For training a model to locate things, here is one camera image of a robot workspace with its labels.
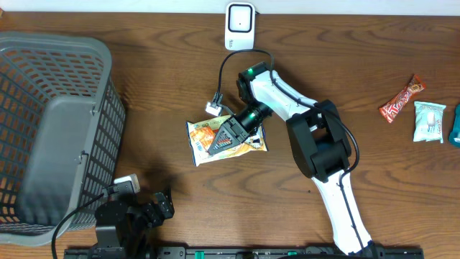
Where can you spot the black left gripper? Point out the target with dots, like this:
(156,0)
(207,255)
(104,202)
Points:
(165,203)

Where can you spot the teal blue snack packet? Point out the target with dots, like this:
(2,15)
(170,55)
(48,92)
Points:
(454,137)

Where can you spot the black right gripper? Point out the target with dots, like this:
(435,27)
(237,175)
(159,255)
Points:
(235,138)

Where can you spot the red brown candy bar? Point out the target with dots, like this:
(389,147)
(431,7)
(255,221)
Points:
(393,107)

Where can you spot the grey plastic shopping basket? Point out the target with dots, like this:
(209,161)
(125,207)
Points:
(61,127)

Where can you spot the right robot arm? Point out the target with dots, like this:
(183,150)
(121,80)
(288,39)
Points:
(321,146)

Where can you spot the white barcode scanner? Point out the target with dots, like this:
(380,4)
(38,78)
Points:
(239,26)

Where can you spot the teal wet wipes pack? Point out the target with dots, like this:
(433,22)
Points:
(428,121)

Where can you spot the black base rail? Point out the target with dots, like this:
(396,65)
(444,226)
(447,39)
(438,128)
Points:
(372,251)

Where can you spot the large beige snack bag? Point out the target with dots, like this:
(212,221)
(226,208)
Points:
(201,135)

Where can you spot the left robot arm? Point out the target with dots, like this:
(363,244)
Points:
(122,223)

